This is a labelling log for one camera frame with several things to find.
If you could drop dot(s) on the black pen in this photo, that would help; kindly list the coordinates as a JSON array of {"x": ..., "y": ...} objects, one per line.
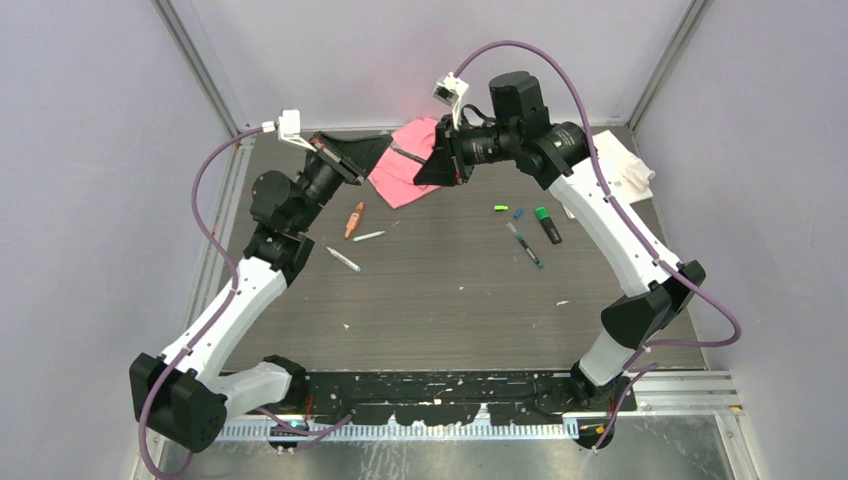
[{"x": 409, "y": 155}]

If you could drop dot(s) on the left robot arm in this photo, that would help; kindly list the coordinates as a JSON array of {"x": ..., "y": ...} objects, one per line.
[{"x": 182, "y": 393}]

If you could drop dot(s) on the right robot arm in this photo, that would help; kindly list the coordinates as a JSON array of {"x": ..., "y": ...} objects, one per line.
[{"x": 653, "y": 279}]

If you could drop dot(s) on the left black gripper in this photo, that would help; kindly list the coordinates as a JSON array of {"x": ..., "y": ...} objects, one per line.
[{"x": 354, "y": 159}]

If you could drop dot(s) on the white cloth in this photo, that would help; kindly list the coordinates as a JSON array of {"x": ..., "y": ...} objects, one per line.
[{"x": 627, "y": 174}]

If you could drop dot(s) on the green gel pen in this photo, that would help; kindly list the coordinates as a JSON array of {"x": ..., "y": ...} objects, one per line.
[{"x": 524, "y": 245}]

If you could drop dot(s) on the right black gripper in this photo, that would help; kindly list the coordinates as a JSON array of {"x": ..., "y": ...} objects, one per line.
[{"x": 445, "y": 165}]

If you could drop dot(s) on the black green highlighter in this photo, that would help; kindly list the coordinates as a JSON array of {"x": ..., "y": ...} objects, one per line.
[{"x": 548, "y": 225}]

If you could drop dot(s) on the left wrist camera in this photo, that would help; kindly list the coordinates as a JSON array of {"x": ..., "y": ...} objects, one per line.
[{"x": 287, "y": 126}]

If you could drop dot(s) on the orange highlighter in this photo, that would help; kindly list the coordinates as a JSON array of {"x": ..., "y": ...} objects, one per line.
[{"x": 354, "y": 220}]

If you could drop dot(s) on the white marker pen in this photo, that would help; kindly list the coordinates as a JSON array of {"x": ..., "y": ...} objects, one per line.
[{"x": 368, "y": 236}]

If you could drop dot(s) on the white blue marker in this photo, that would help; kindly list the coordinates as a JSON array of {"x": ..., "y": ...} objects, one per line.
[{"x": 344, "y": 259}]

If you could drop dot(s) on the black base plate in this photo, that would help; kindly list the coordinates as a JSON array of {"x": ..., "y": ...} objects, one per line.
[{"x": 442, "y": 398}]

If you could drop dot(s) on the pink cloth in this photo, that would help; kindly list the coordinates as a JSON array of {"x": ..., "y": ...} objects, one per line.
[{"x": 393, "y": 175}]

